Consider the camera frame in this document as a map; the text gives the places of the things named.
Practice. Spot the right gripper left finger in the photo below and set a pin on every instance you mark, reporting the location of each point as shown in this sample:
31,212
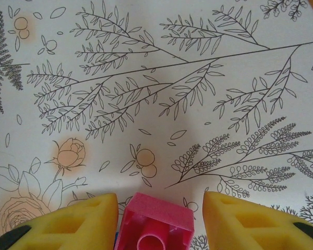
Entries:
99,216

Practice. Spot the blue lego brick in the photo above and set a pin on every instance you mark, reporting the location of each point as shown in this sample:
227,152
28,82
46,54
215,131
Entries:
116,238

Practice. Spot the pink lego brick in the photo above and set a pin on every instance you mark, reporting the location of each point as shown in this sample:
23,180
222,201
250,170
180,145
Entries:
156,208

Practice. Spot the floral patterned table cover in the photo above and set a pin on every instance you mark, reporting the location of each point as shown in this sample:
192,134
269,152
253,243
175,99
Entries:
156,104

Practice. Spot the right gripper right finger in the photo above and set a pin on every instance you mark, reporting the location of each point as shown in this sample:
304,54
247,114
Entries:
224,221

